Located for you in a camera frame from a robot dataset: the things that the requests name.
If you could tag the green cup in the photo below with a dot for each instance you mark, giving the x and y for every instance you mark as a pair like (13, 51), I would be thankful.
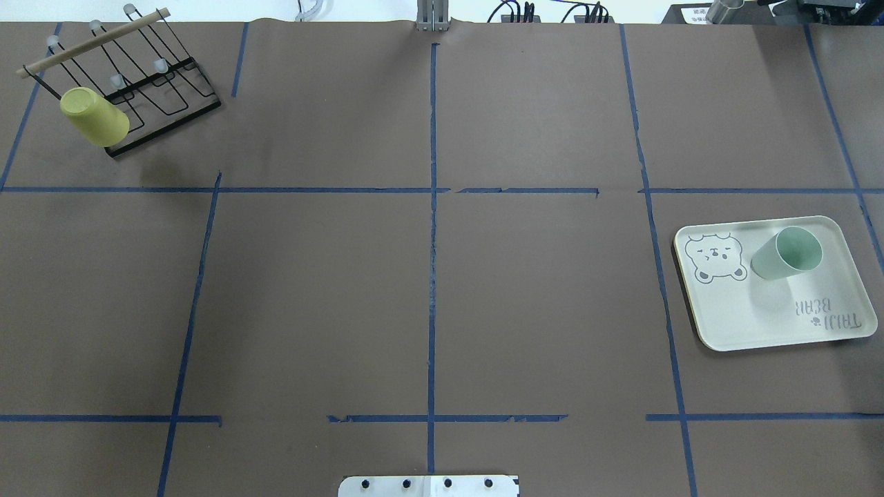
(793, 251)

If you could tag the cream bear tray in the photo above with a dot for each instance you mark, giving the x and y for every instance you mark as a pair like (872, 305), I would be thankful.
(734, 309)

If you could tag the yellow cup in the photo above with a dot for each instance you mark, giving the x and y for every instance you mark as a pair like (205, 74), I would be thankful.
(96, 118)

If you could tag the metal cup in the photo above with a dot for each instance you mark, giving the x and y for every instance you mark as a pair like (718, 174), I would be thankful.
(722, 12)

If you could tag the aluminium frame post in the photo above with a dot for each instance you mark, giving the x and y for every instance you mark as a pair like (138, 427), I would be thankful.
(433, 16)

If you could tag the black wire cup rack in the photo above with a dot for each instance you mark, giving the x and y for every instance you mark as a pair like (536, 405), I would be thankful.
(141, 66)

